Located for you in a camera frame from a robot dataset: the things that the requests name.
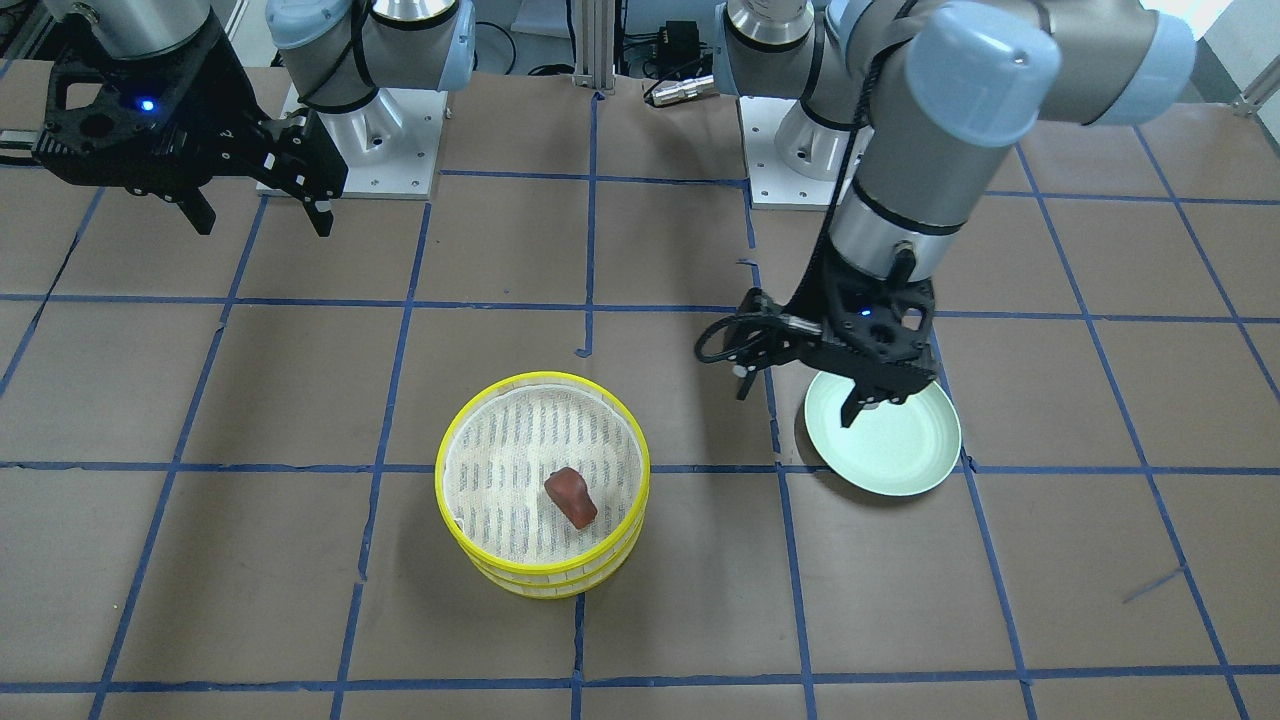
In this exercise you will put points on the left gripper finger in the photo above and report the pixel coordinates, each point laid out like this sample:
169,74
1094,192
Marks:
860,395
747,371

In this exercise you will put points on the yellow steamer layer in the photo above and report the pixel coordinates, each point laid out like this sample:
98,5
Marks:
503,444
563,584

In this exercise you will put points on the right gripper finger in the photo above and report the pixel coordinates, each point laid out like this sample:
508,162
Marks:
319,212
198,212

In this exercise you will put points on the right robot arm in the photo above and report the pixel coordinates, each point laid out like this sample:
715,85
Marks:
340,54

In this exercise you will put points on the light green plate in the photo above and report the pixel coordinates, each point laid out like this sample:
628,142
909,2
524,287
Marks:
894,450

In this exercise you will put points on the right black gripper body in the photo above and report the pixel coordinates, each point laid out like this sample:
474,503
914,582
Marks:
222,92

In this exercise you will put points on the aluminium frame post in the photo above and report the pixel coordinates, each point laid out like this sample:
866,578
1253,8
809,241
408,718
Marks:
595,44

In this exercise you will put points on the silver cylindrical connector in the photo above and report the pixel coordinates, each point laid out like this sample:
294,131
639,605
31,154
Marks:
671,92

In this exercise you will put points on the black power adapter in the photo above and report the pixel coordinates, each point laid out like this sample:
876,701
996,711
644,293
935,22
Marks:
677,50

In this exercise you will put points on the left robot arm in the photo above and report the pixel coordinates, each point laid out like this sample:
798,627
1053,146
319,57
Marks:
933,96

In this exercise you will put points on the brown steamed bun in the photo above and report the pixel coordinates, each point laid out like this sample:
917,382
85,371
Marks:
569,492

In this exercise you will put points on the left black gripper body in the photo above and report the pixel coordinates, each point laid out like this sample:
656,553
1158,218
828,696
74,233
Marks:
812,305

